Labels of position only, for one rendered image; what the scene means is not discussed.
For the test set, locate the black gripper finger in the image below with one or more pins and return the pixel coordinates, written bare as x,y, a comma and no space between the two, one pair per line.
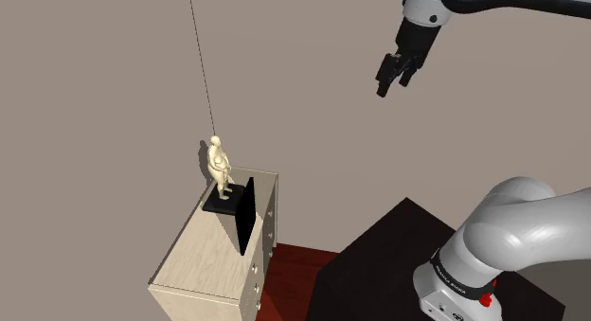
387,73
408,73

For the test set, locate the cream human figure on black base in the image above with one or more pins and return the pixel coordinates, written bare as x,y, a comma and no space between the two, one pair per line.
219,167

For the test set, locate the black flat upright panel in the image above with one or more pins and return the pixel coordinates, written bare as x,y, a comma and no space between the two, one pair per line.
245,214

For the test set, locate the dark robot stand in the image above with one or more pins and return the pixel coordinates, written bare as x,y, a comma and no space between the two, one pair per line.
369,274

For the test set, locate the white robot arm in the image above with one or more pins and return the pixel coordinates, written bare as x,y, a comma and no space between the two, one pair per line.
508,227

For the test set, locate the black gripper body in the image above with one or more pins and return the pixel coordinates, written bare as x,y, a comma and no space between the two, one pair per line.
415,36

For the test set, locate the light wooden chest of drawers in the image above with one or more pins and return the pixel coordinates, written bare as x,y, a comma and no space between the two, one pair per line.
207,260

